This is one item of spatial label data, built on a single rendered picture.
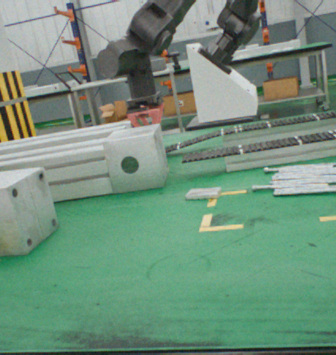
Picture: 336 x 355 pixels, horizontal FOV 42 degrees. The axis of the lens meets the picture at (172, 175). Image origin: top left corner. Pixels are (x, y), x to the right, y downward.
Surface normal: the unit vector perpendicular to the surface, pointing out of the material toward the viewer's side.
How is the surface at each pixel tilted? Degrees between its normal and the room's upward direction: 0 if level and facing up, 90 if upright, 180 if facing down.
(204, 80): 90
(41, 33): 90
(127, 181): 90
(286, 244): 0
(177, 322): 0
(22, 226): 90
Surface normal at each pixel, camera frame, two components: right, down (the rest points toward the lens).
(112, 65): -0.52, 0.33
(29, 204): 0.95, -0.10
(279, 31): -0.19, 0.30
